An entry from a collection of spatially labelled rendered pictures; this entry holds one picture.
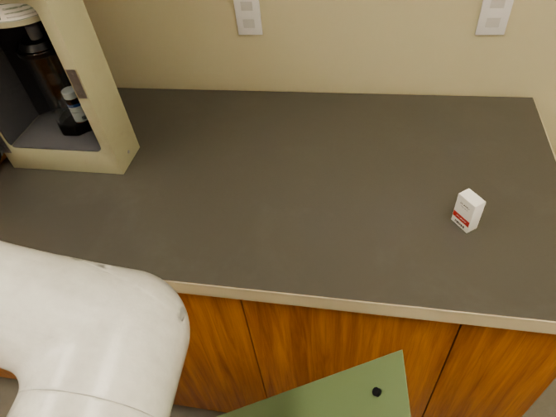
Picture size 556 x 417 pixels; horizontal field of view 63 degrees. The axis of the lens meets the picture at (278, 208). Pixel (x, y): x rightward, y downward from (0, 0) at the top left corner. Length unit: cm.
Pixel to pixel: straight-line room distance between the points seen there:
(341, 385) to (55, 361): 26
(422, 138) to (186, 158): 61
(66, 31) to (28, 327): 72
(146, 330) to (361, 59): 108
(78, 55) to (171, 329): 75
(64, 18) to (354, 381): 86
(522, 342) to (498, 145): 47
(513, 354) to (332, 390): 66
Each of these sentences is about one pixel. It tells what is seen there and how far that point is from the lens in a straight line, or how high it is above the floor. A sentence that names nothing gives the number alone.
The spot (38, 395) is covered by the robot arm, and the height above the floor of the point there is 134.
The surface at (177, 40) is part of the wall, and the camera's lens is 145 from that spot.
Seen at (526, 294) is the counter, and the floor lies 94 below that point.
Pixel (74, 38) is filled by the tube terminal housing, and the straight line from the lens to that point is 107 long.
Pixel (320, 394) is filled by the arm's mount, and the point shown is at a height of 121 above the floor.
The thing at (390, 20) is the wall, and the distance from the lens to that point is 131.
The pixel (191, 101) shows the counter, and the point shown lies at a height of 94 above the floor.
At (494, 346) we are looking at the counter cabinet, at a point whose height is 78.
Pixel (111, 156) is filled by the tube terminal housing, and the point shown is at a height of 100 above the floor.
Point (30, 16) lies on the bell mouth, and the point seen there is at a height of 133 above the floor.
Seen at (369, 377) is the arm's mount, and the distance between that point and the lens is 46.
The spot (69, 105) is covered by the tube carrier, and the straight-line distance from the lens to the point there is 123.
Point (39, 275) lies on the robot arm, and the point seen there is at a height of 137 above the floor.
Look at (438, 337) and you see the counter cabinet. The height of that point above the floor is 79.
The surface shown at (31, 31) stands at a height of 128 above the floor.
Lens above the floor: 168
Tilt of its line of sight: 46 degrees down
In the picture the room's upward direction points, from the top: 7 degrees counter-clockwise
